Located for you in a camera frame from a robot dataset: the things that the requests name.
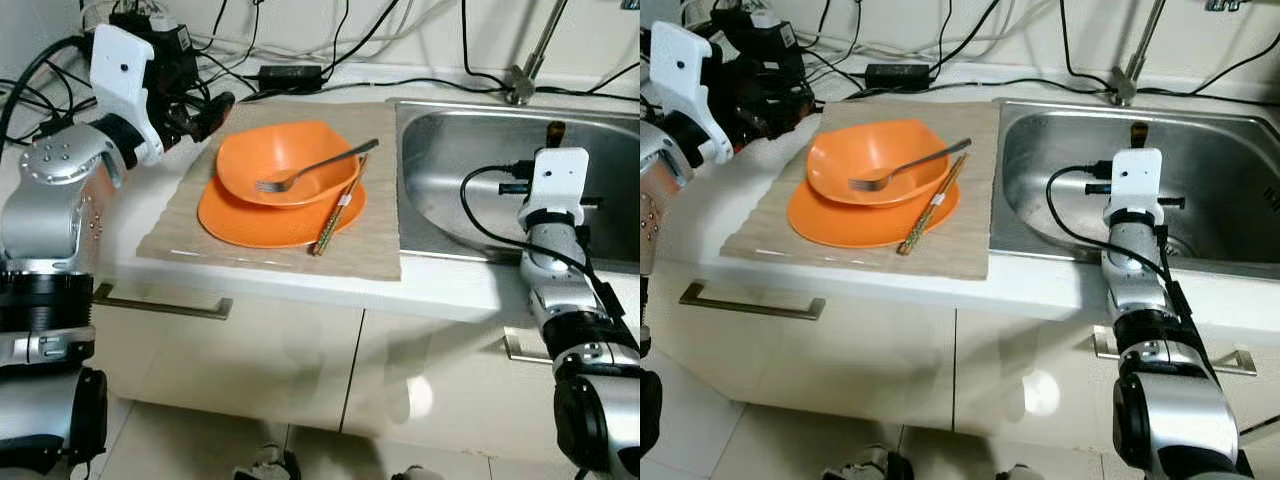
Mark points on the cream kitchen cabinet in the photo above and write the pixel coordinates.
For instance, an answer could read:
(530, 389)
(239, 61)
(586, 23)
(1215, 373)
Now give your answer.
(250, 360)
(880, 370)

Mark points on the beige woven placemat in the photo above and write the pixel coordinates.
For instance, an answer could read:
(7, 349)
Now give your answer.
(960, 260)
(370, 260)

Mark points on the flat black power adapter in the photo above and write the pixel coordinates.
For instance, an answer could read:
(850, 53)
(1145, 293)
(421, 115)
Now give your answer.
(898, 77)
(290, 77)

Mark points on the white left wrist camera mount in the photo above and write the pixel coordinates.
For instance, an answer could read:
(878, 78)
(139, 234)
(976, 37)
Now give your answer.
(690, 80)
(120, 70)

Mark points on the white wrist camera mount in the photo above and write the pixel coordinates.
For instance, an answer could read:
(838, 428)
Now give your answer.
(690, 80)
(1138, 180)
(120, 70)
(558, 180)

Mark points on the orange plastic plate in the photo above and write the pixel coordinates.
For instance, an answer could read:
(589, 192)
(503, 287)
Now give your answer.
(250, 225)
(840, 225)

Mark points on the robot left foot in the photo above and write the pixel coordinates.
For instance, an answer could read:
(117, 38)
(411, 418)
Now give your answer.
(865, 465)
(265, 465)

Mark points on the chrome water tap fitting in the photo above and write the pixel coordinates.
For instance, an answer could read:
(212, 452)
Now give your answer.
(1225, 5)

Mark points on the black charger with white label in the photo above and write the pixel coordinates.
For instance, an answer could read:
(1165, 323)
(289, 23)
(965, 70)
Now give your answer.
(165, 35)
(770, 30)

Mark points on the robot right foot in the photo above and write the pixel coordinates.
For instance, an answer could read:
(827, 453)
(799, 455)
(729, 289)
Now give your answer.
(1010, 474)
(415, 474)

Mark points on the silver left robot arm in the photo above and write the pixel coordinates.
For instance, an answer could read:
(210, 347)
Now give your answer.
(660, 180)
(50, 215)

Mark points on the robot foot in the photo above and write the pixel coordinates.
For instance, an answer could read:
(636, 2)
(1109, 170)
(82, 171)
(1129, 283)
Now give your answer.
(265, 465)
(865, 465)
(1010, 474)
(415, 474)

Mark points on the orange plastic bowl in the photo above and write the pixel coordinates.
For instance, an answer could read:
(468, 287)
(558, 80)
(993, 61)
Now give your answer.
(280, 150)
(870, 150)

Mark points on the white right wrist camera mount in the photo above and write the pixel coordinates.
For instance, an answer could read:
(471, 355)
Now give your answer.
(558, 180)
(1138, 180)

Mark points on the stainless steel fork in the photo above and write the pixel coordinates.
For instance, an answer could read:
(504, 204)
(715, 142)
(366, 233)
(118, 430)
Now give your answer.
(320, 165)
(915, 163)

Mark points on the slim steel faucet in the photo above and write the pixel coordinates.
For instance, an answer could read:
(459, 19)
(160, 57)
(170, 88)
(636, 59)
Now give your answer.
(520, 88)
(1125, 90)

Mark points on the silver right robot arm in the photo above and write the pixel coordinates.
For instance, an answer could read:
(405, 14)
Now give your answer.
(560, 290)
(1140, 290)

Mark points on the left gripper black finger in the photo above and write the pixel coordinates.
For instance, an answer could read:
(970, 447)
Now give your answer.
(215, 108)
(803, 105)

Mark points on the stainless steel sink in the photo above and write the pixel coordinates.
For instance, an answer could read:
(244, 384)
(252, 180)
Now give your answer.
(470, 140)
(1060, 150)

